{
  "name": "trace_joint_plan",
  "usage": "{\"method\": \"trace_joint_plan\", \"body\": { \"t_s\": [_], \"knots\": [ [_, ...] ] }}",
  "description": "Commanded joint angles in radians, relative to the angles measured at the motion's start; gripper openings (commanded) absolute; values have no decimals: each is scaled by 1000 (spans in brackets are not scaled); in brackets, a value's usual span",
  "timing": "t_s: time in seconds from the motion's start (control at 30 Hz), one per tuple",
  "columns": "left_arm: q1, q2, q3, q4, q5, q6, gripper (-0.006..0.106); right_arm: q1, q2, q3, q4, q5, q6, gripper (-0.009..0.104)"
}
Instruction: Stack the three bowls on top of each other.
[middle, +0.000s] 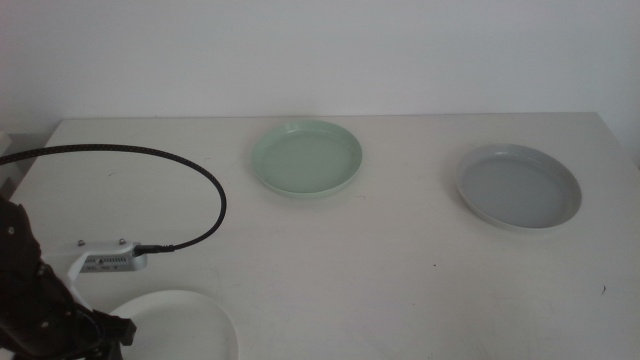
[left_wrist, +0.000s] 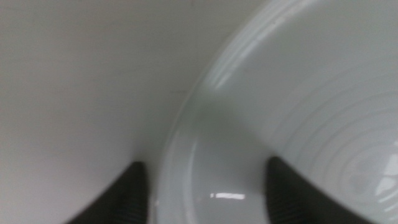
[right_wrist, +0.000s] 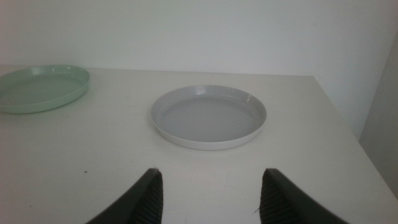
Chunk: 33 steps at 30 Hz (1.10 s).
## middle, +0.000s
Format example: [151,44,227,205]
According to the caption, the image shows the white shallow bowl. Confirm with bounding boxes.
[108,288,240,360]

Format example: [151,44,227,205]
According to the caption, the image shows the pale green shallow bowl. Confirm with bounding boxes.
[250,118,364,199]

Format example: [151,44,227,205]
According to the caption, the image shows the grey shallow bowl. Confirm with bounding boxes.
[454,143,583,233]

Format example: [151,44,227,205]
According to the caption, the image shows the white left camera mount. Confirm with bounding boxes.
[42,239,137,311]

